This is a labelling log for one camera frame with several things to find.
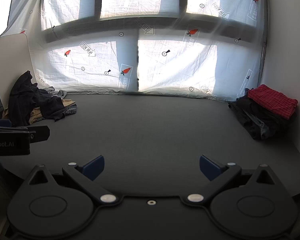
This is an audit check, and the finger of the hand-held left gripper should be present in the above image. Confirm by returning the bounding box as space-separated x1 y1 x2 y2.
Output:
27 126 51 144

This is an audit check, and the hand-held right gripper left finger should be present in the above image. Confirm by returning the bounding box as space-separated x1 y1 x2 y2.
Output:
24 155 123 205

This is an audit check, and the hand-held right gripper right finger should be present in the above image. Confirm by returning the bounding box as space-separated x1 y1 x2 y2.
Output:
181 154 280 205

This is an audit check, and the navy blue knit sweater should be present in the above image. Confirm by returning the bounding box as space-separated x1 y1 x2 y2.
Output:
8 70 67 127

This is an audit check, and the beige garment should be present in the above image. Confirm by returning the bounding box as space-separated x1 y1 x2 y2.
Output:
2 99 76 125

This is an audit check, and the blue plaid shirt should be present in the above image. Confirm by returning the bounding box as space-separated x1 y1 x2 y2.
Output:
63 104 78 117

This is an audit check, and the light grey garment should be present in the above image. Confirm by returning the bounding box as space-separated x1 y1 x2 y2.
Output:
39 86 68 100

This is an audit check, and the grey-blue garment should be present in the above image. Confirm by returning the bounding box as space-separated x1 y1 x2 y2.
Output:
242 110 271 139

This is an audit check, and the black garment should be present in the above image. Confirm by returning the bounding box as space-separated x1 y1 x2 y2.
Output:
229 88 297 140

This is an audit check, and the white board panel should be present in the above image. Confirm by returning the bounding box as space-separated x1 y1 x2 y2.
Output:
0 34 38 117

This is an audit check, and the red checked garment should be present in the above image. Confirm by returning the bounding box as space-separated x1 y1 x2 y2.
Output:
247 84 298 120

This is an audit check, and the white carrot-print curtain sheet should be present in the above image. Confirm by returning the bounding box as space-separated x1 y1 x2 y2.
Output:
0 0 268 103

